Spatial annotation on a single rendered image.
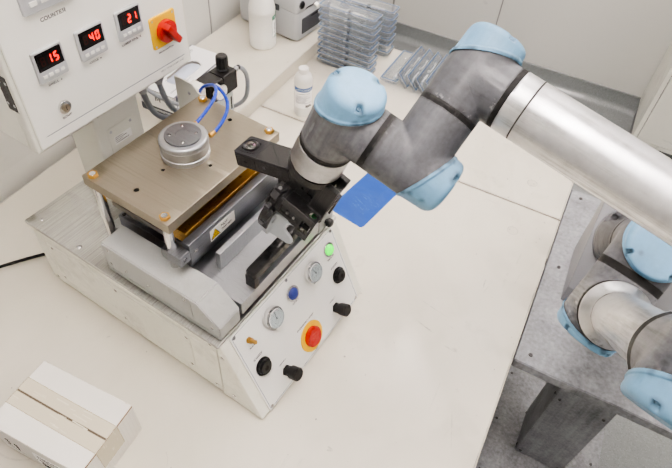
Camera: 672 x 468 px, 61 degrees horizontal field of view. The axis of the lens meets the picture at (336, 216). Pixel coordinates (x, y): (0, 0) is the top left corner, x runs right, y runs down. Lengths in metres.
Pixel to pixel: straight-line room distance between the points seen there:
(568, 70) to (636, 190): 2.72
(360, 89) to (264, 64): 1.12
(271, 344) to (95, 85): 0.51
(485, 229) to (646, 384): 0.77
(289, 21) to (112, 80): 0.94
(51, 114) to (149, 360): 0.49
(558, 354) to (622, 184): 0.63
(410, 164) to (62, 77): 0.53
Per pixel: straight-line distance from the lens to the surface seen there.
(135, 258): 0.97
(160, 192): 0.91
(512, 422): 1.99
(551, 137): 0.66
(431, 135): 0.66
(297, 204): 0.80
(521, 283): 1.32
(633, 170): 0.67
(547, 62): 3.38
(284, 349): 1.05
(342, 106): 0.64
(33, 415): 1.06
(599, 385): 1.25
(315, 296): 1.09
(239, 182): 0.98
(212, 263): 0.98
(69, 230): 1.15
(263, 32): 1.79
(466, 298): 1.25
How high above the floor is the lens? 1.74
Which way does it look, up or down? 47 degrees down
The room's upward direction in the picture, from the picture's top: 5 degrees clockwise
